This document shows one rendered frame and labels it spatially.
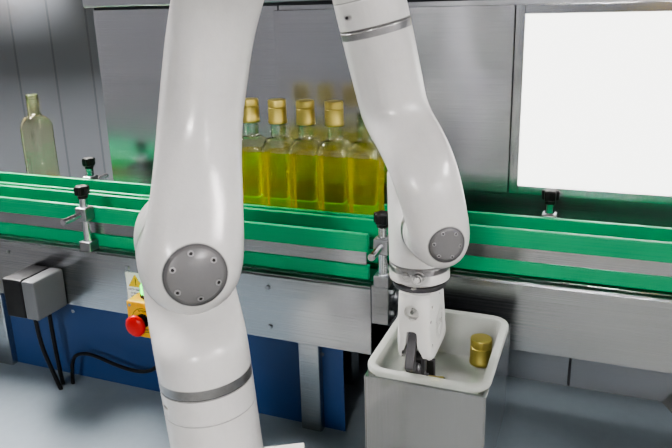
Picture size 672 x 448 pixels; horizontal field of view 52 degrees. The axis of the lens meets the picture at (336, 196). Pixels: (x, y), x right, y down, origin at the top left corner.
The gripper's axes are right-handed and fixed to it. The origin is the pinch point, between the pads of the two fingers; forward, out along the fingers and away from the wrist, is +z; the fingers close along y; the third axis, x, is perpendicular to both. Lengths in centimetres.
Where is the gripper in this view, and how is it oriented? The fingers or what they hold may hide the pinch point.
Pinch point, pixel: (421, 377)
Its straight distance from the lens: 104.2
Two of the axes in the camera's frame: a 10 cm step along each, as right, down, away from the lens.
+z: 0.5, 9.6, 2.7
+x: -9.3, -0.5, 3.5
